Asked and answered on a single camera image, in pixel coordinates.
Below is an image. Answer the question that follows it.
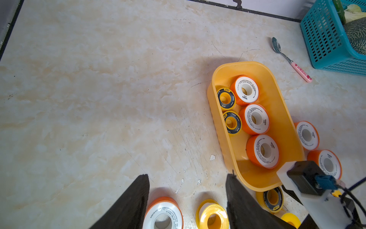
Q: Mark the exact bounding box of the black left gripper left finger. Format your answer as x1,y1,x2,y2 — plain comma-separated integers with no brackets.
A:
91,174,150,229

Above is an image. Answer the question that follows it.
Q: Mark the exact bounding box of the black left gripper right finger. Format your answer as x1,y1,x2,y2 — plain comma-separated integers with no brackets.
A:
226,174,294,229

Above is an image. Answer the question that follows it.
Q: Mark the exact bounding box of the black yellow tape roll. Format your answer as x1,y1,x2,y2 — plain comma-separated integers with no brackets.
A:
217,87,236,112
223,111,242,135
255,187,284,213

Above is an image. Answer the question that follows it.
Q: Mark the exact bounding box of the orange tape roll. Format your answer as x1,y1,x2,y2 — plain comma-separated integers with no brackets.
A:
143,197,184,229
307,149,342,179
230,75,259,106
239,103,270,135

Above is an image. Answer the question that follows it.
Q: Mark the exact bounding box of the orange tape roll mid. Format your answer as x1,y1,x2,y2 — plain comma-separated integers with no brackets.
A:
246,135,279,169
294,121,320,151

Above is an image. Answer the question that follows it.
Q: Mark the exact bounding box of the yellow plastic storage box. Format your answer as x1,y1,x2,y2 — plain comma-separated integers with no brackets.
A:
207,62,305,192

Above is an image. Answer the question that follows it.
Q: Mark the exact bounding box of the yellow tape roll centre front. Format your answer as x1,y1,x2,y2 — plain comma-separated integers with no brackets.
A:
281,213,301,229

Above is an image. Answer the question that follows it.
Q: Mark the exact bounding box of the teal plastic basket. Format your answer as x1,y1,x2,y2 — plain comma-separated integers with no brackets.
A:
300,0,366,76

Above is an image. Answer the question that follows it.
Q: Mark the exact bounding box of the green melon left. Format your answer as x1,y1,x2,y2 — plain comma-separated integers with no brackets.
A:
344,17,366,55

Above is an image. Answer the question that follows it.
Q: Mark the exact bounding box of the spoon with pink handle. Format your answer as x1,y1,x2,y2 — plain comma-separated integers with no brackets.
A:
272,37,312,83

